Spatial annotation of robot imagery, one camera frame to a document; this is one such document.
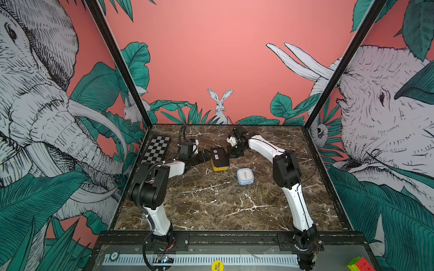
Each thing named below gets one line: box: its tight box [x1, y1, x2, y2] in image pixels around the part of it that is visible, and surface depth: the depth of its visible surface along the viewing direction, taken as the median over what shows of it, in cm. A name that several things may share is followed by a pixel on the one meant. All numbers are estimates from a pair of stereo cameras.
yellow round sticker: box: [211, 259, 225, 271], surface depth 70 cm
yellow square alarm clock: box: [210, 147, 230, 172], surface depth 100 cm
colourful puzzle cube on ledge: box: [346, 256, 376, 271], surface depth 67 cm
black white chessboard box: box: [141, 134, 171, 165], surface depth 106 cm
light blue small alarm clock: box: [236, 168, 255, 186], surface depth 95 cm
